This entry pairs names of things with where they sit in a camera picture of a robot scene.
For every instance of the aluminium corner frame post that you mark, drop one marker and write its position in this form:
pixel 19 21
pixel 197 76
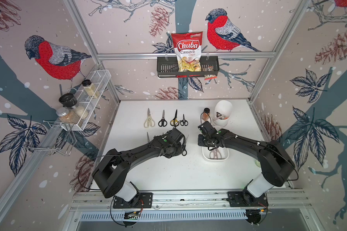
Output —
pixel 84 32

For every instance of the black wire wall basket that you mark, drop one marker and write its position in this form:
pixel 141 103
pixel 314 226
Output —
pixel 169 68

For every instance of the black funnel lid jar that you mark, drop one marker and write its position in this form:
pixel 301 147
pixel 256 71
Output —
pixel 69 101

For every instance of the spice jar with black lid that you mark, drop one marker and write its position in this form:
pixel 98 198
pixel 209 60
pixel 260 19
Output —
pixel 90 89

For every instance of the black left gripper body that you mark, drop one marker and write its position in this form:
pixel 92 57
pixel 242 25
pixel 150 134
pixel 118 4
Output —
pixel 177 149

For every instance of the white utensil cup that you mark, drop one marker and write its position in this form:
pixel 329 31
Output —
pixel 225 108

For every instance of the cream kitchen shears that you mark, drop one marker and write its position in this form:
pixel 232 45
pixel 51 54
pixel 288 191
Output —
pixel 149 122

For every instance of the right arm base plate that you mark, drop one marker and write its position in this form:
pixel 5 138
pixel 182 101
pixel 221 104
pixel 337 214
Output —
pixel 245 199

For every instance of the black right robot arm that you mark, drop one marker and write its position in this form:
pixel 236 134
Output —
pixel 276 165

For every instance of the red cassava chips bag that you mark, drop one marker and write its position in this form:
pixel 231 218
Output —
pixel 187 48

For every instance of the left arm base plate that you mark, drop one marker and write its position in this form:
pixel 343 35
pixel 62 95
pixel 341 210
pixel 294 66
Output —
pixel 141 200

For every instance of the white wire spice shelf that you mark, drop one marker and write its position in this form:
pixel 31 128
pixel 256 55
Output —
pixel 101 79

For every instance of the large black scissors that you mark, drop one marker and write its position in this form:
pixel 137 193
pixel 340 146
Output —
pixel 163 122

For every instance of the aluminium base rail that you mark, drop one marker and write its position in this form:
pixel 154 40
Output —
pixel 192 200

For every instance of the yellow black scissors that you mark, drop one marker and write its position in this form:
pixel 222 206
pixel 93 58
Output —
pixel 174 122

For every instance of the white plastic storage box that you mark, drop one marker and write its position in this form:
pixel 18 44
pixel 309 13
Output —
pixel 206 152

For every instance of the small black scissors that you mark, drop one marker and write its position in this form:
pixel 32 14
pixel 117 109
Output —
pixel 184 122

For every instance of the green glass cup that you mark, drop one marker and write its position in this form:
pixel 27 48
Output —
pixel 257 163

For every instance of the pink kitchen shears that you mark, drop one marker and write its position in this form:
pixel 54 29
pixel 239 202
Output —
pixel 215 154

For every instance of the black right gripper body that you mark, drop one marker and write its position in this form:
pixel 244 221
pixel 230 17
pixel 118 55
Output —
pixel 203 141

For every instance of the brown spice bottle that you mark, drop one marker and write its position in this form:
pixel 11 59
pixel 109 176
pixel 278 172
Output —
pixel 205 116

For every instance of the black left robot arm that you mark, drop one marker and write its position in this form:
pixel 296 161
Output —
pixel 111 172

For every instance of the spice jar with silver lid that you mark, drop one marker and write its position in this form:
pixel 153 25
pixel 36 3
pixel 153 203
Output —
pixel 67 116

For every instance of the small snack packet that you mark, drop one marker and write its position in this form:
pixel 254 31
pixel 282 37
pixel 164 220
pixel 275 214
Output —
pixel 213 69

